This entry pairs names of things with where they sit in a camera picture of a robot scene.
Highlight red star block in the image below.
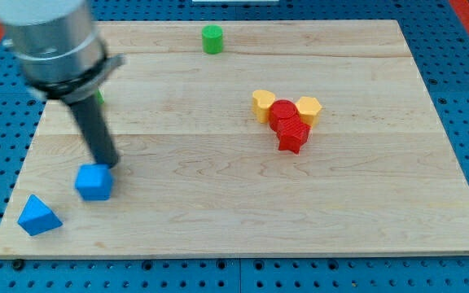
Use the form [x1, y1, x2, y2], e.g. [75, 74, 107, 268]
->
[276, 116, 310, 154]

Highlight green star block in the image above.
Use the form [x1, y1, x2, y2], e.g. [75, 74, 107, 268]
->
[95, 90, 104, 105]

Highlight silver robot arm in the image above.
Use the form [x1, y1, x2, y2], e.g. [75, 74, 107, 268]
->
[0, 0, 125, 104]

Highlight blue cube block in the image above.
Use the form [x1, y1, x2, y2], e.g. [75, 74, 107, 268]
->
[74, 164, 113, 201]

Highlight green cylinder block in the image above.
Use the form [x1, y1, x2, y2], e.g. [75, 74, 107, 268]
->
[201, 24, 224, 55]

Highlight wooden board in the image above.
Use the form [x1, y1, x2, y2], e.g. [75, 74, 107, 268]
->
[0, 20, 469, 260]

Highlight yellow heart block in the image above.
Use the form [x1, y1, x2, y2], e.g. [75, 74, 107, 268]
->
[252, 90, 276, 123]

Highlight blue triangle block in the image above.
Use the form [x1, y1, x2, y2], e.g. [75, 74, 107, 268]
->
[17, 195, 63, 236]

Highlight yellow hexagon block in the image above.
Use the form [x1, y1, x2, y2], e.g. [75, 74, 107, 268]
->
[295, 96, 322, 127]

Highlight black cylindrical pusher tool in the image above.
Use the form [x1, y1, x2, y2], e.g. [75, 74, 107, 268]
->
[68, 94, 120, 168]

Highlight red cylinder block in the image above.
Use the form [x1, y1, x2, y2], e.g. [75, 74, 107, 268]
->
[269, 99, 298, 131]

